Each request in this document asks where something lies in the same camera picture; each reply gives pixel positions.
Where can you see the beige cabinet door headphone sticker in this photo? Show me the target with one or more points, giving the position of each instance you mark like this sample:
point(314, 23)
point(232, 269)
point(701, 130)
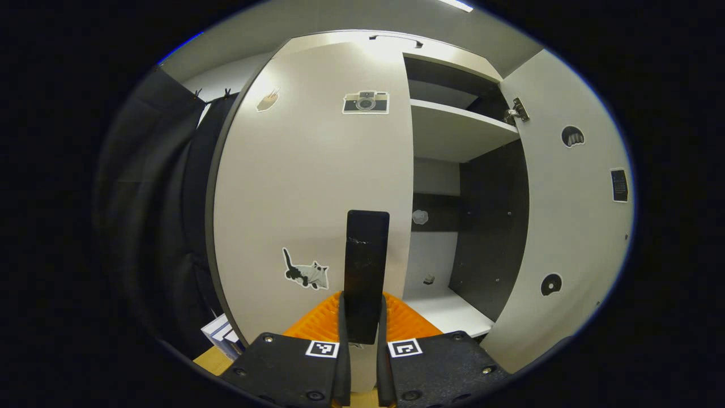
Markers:
point(566, 238)

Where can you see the stack of blue white books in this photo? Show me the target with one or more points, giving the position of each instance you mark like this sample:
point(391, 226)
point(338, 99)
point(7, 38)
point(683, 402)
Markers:
point(218, 334)

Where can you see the white cabinet shelf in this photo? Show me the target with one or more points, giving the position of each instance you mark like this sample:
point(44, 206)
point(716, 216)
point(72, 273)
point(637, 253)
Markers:
point(453, 133)

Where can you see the metal door hinge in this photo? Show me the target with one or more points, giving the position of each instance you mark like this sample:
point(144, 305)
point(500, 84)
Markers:
point(518, 109)

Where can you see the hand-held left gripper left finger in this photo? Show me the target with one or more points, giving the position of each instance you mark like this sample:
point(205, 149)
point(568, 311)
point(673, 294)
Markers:
point(344, 374)

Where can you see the beige double-door shoe cabinet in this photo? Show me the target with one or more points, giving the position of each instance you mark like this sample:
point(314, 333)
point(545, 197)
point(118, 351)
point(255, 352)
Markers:
point(493, 226)

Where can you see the beige cabinet door camera sticker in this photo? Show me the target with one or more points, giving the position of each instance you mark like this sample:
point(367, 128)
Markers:
point(306, 170)

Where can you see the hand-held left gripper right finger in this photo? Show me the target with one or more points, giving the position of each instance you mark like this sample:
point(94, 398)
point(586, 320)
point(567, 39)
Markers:
point(384, 374)

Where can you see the black backdrop cloth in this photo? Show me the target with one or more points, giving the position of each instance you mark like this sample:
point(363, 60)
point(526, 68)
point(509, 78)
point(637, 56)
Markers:
point(153, 226)

